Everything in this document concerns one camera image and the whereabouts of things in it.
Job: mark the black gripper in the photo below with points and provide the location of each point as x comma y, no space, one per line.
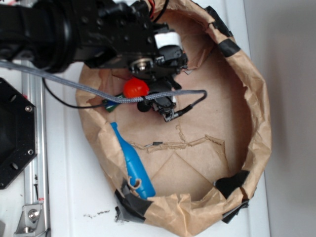
126,38

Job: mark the orange toy carrot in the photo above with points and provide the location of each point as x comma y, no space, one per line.
131,89

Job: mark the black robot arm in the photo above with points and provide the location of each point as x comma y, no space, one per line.
51,35

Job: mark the brown paper bag bin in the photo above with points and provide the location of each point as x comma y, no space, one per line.
205,165

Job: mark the blue toy bottle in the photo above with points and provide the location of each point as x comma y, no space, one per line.
137,174

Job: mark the white plastic tray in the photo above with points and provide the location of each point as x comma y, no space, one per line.
82,203

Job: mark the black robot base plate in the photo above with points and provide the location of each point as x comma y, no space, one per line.
17,133

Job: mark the aluminium frame rail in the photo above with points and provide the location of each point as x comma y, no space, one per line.
36,186

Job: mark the metal corner bracket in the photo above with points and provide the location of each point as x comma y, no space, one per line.
32,222

